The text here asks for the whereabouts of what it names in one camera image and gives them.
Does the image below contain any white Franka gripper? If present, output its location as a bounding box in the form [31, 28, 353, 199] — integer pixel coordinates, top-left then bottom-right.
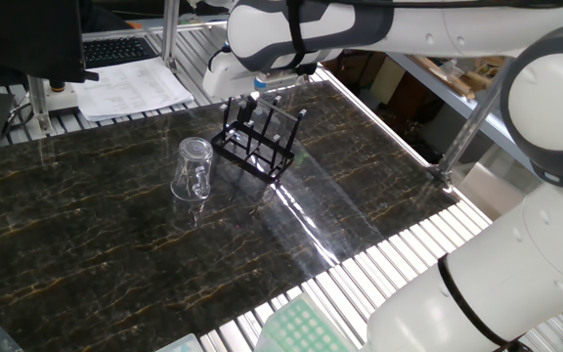
[201, 48, 263, 123]

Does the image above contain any clear glass handled cup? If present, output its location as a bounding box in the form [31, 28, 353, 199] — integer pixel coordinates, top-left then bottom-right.
[170, 136, 214, 203]

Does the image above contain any white paper stack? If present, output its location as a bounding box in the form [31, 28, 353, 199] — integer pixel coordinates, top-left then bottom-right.
[71, 57, 195, 123]

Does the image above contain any black keyboard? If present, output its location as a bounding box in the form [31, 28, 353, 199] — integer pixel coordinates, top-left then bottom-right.
[81, 35, 159, 70]

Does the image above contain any white stand base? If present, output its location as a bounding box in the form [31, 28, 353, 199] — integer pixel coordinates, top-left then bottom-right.
[46, 90, 80, 117]

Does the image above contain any green pipette tip box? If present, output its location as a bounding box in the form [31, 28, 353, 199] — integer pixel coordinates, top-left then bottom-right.
[254, 291, 361, 352]

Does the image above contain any grey metal shelf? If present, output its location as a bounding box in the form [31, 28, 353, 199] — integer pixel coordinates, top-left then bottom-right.
[388, 51, 540, 172]

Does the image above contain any black computer monitor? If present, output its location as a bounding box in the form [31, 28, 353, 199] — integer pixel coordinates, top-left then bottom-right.
[0, 0, 101, 85]

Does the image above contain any beige cardboard box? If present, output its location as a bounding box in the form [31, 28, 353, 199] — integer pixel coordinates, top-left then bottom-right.
[452, 146, 541, 221]

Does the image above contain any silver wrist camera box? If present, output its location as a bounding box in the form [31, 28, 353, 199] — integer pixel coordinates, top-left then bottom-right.
[254, 69, 308, 93]

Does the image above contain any black wire cup rack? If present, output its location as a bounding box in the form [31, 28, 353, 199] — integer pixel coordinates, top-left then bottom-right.
[210, 95, 308, 185]

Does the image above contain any aluminium frame post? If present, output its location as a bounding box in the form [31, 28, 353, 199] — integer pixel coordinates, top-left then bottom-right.
[160, 0, 182, 72]
[25, 75, 54, 137]
[437, 72, 507, 190]

